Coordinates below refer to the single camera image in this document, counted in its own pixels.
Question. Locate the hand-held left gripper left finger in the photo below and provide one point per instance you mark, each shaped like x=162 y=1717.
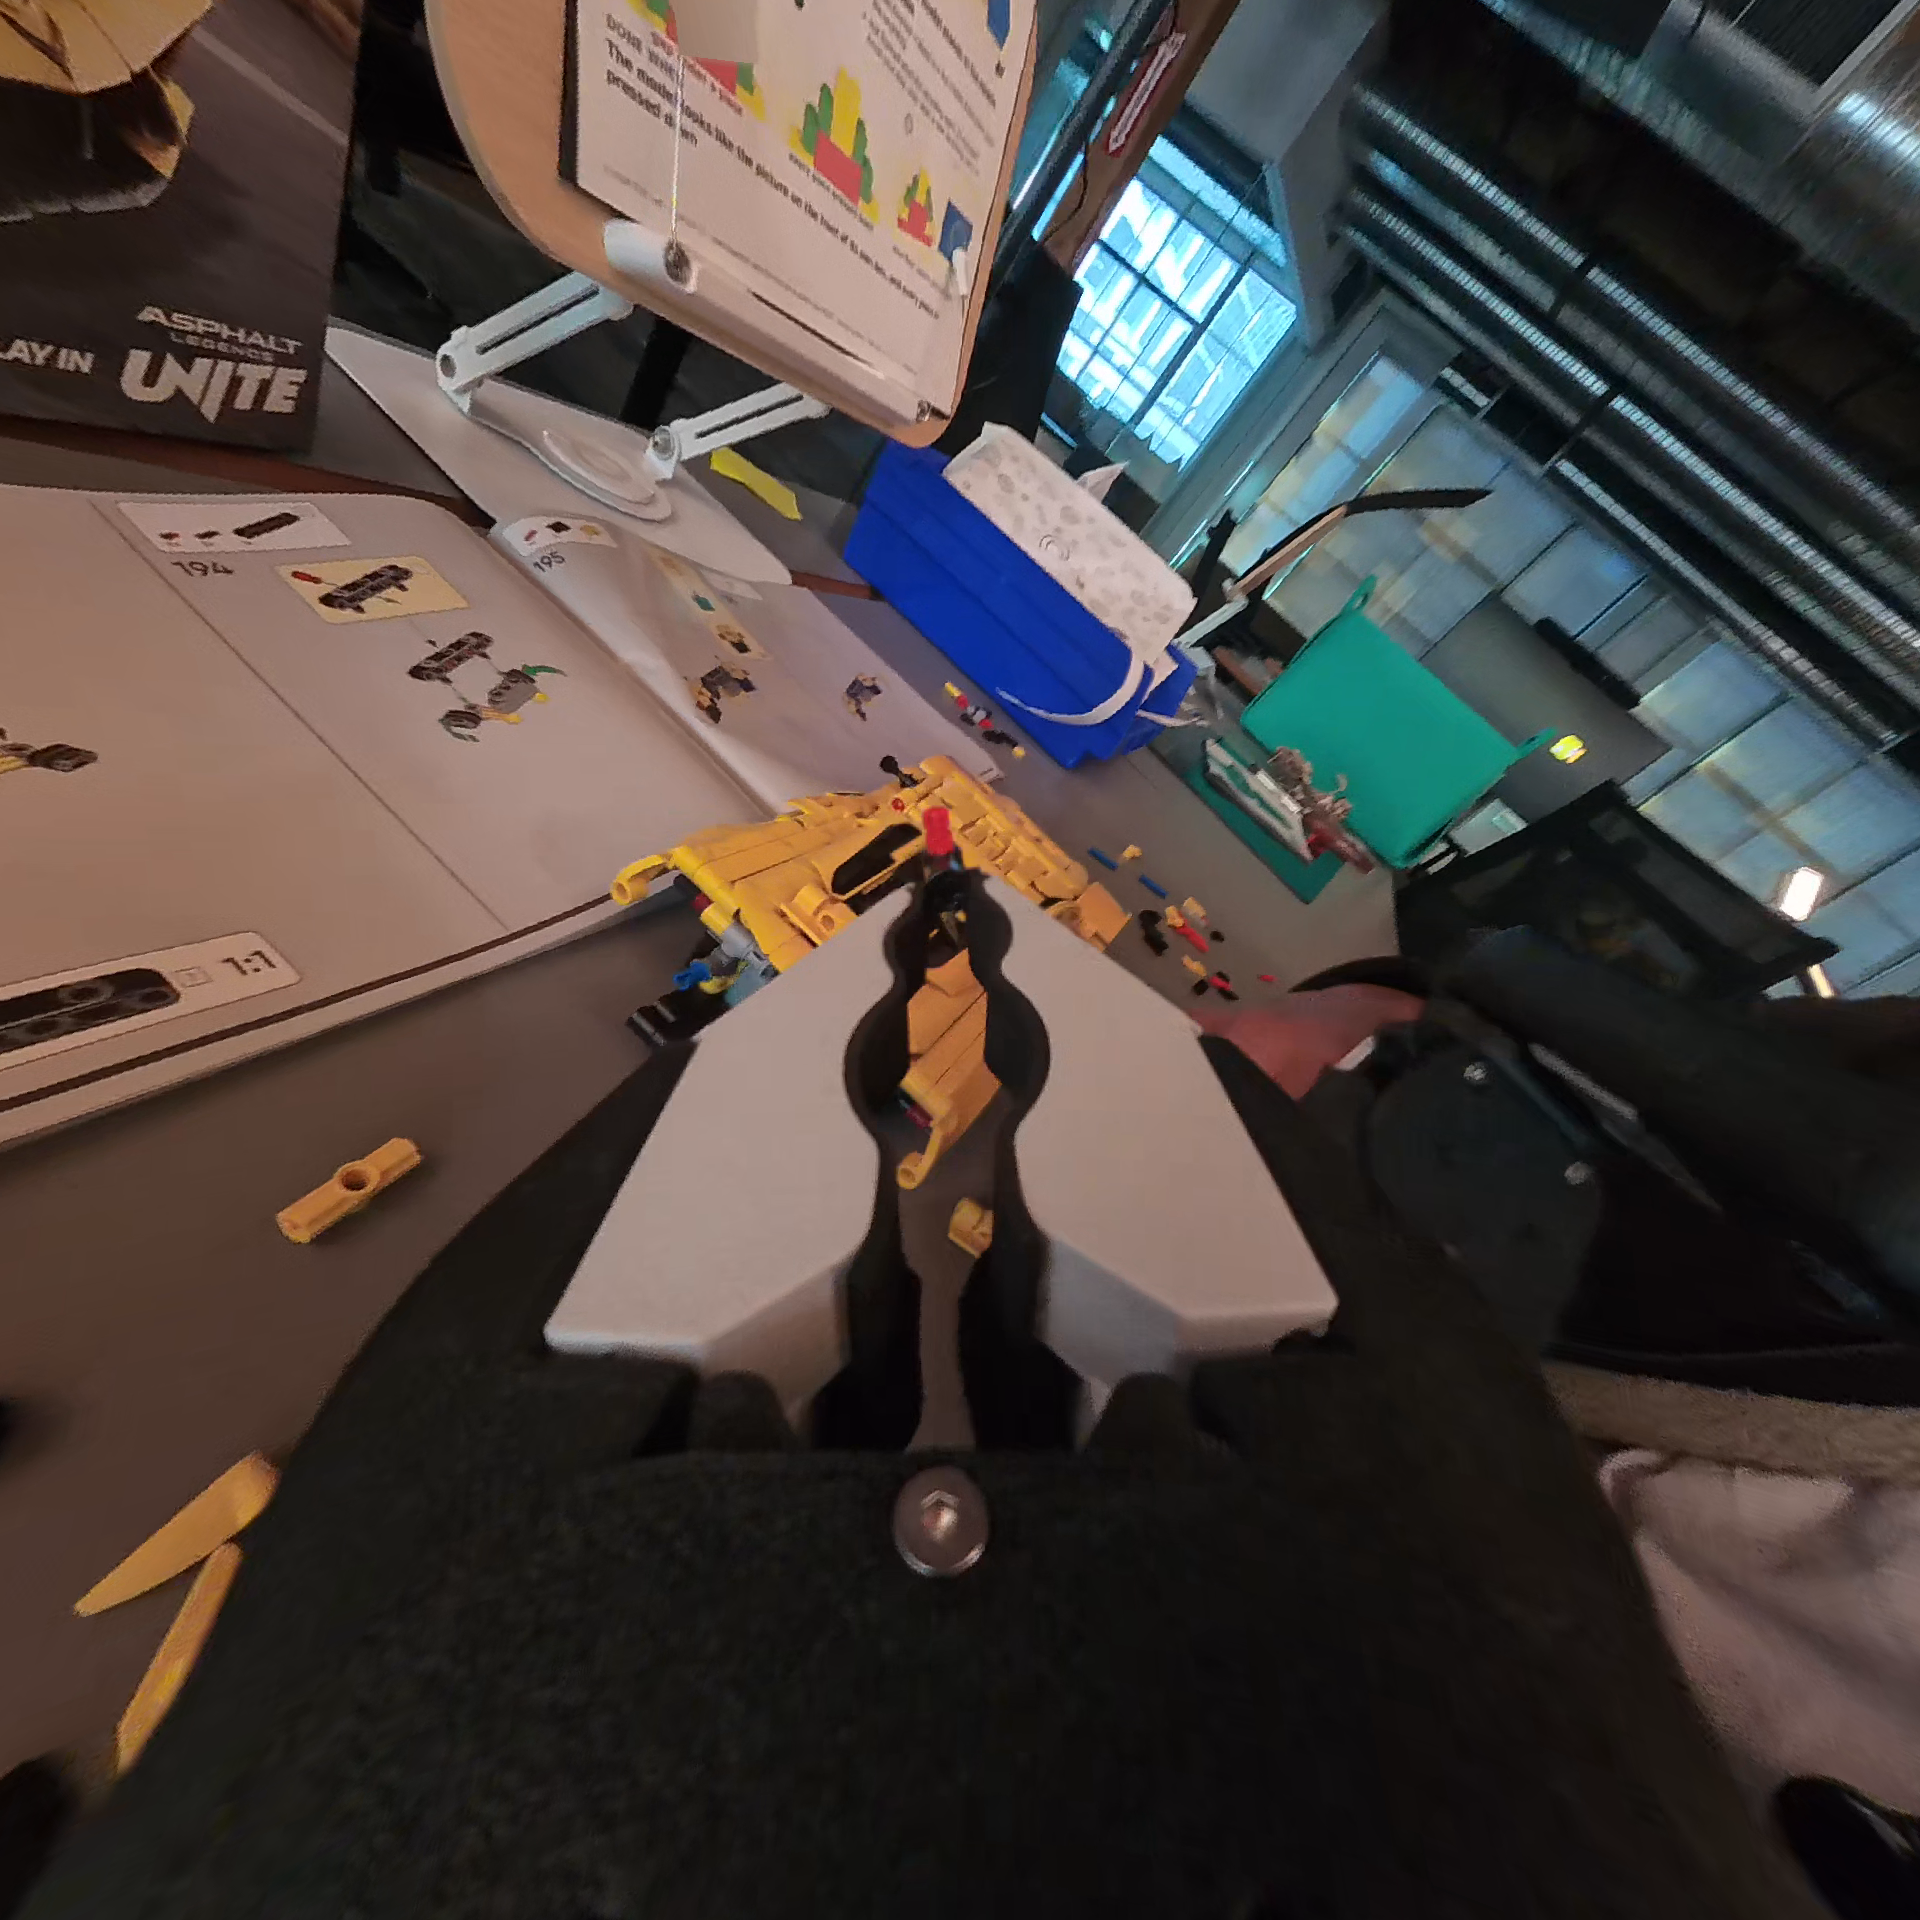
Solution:
x=721 y=1201

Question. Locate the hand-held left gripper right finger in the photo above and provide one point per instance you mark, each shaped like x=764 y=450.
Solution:
x=1154 y=1185

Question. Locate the yellow toy brick car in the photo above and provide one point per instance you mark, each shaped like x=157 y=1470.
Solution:
x=780 y=886

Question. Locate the black brick connector piece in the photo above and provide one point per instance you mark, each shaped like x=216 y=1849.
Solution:
x=941 y=902

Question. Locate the red brick pin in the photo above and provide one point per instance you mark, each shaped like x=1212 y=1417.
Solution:
x=936 y=826

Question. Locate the grey desk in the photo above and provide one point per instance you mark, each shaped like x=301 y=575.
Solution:
x=300 y=1350

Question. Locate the small yellow brick piece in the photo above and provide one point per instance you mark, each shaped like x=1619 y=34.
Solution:
x=970 y=1227

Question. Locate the loose small brick pieces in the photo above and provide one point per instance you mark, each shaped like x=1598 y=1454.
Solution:
x=1185 y=931

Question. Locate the black mesh chair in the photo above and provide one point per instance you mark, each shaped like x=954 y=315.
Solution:
x=1621 y=886

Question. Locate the yellow brick connector beam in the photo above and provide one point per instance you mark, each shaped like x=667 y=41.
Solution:
x=345 y=1190

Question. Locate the small brick model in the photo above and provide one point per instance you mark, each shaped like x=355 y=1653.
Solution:
x=1289 y=797

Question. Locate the teal bag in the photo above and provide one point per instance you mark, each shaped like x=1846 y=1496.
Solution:
x=1381 y=720

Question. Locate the scattered coloured brick pieces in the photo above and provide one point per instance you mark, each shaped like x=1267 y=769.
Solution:
x=982 y=720

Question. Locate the blue plastic bin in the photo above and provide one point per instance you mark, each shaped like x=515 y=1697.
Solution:
x=961 y=600

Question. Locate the open instruction booklet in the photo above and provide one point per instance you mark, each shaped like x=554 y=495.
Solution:
x=225 y=826

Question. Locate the yellow curved panel piece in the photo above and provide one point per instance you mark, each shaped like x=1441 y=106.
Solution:
x=181 y=1538
x=172 y=1650

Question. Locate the patterned paper bag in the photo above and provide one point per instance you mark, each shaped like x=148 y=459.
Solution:
x=1065 y=523

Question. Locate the yellow tape strip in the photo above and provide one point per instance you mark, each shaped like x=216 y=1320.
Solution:
x=755 y=482

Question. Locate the ribbed metal pipes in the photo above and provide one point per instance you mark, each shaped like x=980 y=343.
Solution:
x=1650 y=376

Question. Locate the black monitor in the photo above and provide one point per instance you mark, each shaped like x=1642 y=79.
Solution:
x=1026 y=345

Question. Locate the paned window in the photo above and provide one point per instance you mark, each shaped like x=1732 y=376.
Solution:
x=1185 y=299

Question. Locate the toy car box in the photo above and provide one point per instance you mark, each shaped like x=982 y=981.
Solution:
x=181 y=225

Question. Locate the printed instruction sheet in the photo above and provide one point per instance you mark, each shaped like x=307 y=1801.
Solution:
x=900 y=90

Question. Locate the wooden post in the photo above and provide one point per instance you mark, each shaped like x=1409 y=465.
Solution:
x=1141 y=106

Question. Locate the silver ventilation duct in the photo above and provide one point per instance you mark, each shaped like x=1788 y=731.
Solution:
x=1844 y=135

